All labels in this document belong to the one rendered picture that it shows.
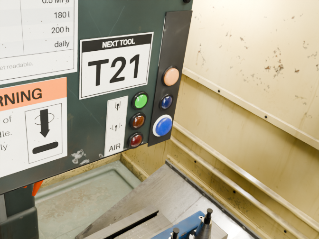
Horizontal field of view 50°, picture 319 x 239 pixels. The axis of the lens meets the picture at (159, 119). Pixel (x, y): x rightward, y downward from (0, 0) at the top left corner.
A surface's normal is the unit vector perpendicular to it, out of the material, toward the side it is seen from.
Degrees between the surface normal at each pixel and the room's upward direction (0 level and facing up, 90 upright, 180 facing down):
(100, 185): 0
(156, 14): 90
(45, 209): 0
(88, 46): 90
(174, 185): 24
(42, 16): 90
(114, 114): 90
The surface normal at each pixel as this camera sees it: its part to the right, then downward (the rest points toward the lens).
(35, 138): 0.63, 0.47
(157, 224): 0.13, -0.85
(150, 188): -0.19, -0.68
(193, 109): -0.78, 0.22
